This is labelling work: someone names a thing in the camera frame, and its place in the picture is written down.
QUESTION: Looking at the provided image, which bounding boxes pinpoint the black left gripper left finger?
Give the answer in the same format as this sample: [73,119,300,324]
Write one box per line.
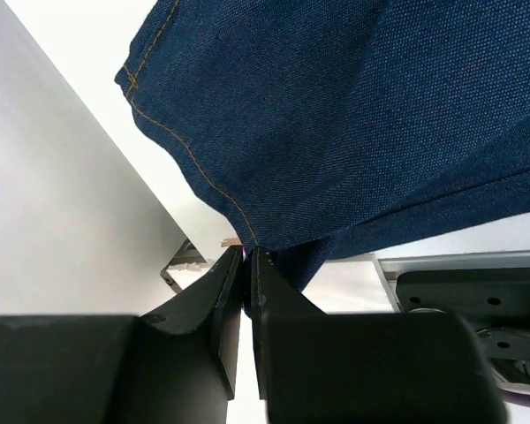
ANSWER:
[0,247,241,423]

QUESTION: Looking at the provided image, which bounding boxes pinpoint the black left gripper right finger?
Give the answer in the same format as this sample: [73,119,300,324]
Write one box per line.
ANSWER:
[251,249,508,423]

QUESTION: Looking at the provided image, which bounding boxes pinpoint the dark blue denim trousers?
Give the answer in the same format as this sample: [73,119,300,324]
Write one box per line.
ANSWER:
[115,1,530,290]

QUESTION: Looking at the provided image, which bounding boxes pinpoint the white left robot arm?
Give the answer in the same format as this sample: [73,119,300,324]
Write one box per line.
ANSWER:
[0,247,530,423]

